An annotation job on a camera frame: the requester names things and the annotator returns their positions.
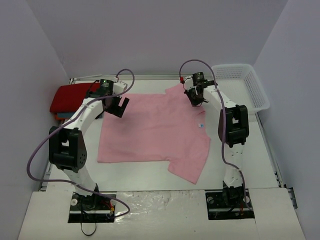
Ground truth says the pink t shirt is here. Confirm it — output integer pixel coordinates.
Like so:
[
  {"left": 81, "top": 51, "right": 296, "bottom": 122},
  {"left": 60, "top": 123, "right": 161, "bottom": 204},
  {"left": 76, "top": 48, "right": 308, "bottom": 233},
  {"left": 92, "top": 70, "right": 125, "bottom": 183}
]
[{"left": 97, "top": 85, "right": 211, "bottom": 184}]

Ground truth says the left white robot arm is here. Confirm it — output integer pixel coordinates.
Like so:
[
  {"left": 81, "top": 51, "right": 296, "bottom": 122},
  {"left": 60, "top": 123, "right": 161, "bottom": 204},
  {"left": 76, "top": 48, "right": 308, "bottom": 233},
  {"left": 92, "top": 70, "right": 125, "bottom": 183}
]
[{"left": 49, "top": 79, "right": 129, "bottom": 209}]

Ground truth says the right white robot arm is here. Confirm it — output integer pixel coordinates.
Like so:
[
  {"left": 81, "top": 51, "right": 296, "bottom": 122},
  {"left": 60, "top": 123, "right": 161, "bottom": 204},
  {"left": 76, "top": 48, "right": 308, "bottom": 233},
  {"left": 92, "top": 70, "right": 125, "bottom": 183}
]
[{"left": 180, "top": 72, "right": 249, "bottom": 207}]

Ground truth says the folded red t shirt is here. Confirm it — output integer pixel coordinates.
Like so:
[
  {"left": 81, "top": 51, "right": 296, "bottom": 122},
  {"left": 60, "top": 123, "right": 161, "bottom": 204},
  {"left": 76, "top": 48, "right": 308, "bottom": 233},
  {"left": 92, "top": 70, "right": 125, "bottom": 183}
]
[{"left": 49, "top": 83, "right": 99, "bottom": 114}]

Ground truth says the white plastic basket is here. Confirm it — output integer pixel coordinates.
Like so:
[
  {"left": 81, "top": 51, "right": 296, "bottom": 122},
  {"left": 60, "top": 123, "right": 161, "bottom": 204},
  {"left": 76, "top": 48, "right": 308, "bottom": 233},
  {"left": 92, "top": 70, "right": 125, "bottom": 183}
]
[{"left": 212, "top": 63, "right": 270, "bottom": 114}]

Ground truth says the folded teal t shirt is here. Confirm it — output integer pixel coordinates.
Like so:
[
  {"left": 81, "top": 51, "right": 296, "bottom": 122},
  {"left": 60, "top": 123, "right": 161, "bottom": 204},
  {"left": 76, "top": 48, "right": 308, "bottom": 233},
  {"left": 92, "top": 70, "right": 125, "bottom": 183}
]
[{"left": 56, "top": 112, "right": 75, "bottom": 119}]

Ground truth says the white foam board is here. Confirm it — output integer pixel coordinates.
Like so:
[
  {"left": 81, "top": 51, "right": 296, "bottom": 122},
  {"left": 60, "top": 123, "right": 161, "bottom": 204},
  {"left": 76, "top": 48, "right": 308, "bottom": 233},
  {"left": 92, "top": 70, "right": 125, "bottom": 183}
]
[{"left": 19, "top": 188, "right": 305, "bottom": 240}]

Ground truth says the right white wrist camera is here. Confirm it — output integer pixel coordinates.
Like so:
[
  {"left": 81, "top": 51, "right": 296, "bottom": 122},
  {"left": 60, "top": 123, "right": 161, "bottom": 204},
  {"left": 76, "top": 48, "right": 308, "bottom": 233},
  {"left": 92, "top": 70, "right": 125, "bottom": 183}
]
[{"left": 179, "top": 75, "right": 195, "bottom": 91}]

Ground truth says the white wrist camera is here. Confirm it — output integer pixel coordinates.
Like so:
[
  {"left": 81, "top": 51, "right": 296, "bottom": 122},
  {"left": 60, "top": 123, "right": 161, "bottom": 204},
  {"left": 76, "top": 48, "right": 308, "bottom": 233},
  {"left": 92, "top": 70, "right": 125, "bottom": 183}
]
[
  {"left": 112, "top": 81, "right": 128, "bottom": 97},
  {"left": 179, "top": 75, "right": 195, "bottom": 91}
]

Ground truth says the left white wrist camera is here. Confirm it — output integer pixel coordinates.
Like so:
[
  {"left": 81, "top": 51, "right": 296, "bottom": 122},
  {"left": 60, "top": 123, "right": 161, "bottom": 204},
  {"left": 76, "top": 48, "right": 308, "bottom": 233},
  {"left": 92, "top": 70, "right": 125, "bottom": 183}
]
[{"left": 112, "top": 81, "right": 128, "bottom": 97}]

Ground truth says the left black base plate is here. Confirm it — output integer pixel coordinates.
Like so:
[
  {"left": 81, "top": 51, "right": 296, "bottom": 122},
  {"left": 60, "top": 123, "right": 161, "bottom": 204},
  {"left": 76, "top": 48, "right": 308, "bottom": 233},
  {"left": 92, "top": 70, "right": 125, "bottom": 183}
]
[{"left": 68, "top": 192, "right": 116, "bottom": 224}]

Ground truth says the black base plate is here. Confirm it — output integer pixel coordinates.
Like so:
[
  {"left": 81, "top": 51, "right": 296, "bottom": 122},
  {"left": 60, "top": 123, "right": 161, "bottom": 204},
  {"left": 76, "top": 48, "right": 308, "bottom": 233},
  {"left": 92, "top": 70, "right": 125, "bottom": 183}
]
[
  {"left": 68, "top": 192, "right": 116, "bottom": 224},
  {"left": 205, "top": 190, "right": 255, "bottom": 221}
]

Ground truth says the thin black cable loop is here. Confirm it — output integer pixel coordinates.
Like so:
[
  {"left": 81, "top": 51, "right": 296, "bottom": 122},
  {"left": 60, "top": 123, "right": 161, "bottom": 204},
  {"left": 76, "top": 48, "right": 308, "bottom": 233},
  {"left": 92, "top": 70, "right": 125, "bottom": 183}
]
[{"left": 79, "top": 209, "right": 98, "bottom": 238}]

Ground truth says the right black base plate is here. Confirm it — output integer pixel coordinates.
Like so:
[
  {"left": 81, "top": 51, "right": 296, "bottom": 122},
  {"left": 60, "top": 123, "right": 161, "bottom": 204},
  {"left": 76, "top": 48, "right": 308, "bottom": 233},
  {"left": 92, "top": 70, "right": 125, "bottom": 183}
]
[{"left": 205, "top": 190, "right": 255, "bottom": 221}]

